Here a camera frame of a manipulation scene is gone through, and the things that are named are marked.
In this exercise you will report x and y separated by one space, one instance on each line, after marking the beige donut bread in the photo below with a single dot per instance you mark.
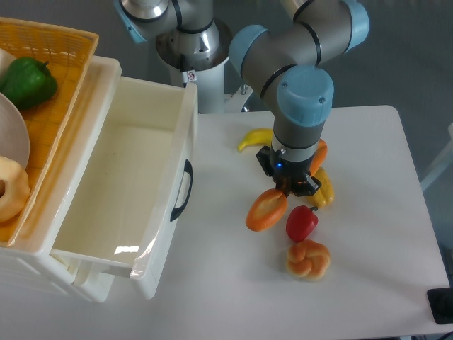
16 188

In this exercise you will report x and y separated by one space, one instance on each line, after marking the black device at table corner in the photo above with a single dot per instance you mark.
440 301

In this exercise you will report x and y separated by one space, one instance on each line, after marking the yellow woven basket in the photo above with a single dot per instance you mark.
69 52

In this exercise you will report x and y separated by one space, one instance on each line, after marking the red bell pepper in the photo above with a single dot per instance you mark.
301 222

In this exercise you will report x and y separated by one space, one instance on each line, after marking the open upper white drawer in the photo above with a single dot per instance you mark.
118 222

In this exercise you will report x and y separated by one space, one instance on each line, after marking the yellow bell pepper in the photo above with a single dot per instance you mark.
325 195

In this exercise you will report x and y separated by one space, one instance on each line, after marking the orange carrot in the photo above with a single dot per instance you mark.
319 156

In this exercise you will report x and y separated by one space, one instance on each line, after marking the knotted round bread roll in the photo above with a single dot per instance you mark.
308 260

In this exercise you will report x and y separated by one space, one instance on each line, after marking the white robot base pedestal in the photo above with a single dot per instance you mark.
200 58

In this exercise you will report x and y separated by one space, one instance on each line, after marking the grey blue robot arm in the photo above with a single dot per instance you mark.
284 70

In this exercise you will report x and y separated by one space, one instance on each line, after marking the white plastic drawer cabinet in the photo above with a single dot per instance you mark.
29 260

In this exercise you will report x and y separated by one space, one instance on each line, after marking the green bell pepper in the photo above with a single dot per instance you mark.
28 82

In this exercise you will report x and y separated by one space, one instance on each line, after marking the black drawer handle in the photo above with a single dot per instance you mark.
184 191

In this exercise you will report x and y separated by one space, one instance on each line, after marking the yellow banana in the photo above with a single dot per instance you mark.
256 137

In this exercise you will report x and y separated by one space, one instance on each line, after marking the beige round plate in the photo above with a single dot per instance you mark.
15 141

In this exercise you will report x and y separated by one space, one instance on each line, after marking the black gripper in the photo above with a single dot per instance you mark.
290 177

